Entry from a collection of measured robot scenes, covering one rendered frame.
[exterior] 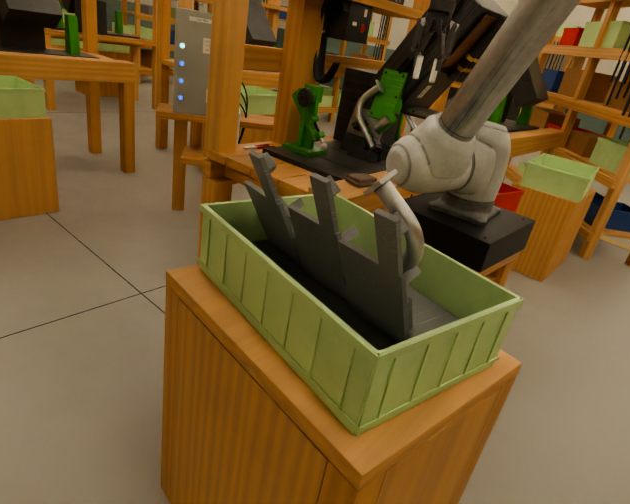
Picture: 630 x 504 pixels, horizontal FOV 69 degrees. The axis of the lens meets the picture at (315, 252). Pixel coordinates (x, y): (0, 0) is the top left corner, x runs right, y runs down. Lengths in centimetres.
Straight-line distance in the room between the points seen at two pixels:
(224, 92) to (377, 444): 138
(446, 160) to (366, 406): 69
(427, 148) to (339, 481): 80
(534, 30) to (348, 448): 88
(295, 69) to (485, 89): 109
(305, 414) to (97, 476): 105
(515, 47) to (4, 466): 183
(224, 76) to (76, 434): 136
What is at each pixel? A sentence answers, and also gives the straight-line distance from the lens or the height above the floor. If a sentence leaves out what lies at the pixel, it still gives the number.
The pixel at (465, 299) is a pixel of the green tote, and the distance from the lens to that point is 107.
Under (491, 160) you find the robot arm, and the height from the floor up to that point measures 113.
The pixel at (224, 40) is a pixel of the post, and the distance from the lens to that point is 181.
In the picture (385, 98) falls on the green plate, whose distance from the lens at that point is 210.
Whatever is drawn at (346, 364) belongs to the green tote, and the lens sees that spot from 76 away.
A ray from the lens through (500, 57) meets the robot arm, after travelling 114.
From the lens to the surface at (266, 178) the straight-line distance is 96.
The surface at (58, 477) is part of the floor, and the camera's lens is 178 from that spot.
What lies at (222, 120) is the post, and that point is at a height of 101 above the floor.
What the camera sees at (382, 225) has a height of 112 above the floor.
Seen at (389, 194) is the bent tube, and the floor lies 116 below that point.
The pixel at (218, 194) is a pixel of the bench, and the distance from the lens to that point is 193.
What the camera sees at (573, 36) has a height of 174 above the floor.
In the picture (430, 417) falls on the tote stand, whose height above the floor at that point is 79.
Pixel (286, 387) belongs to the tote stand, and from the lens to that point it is 86.
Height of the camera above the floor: 137
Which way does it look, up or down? 25 degrees down
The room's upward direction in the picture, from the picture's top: 10 degrees clockwise
